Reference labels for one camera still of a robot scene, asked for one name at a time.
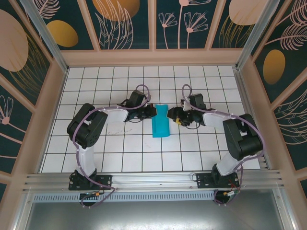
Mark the blue paper sheet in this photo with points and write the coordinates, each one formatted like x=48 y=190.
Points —
x=161 y=127

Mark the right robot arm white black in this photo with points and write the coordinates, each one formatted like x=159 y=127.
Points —
x=230 y=165

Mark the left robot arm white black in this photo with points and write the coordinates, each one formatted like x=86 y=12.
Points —
x=87 y=161

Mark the grey metal sheet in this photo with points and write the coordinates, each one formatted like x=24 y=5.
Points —
x=156 y=215

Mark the small circuit board with connector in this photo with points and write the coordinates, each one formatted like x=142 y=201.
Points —
x=230 y=193
x=92 y=195

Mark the aluminium side rail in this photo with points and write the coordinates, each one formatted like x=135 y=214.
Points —
x=251 y=119

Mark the long aluminium mounting rail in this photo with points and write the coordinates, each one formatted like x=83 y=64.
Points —
x=156 y=179

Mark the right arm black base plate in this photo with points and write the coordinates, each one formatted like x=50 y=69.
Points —
x=202 y=180

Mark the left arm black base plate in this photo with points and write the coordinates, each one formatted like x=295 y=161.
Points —
x=104 y=180

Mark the aluminium corner post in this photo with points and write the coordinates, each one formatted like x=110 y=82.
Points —
x=45 y=36
x=259 y=33

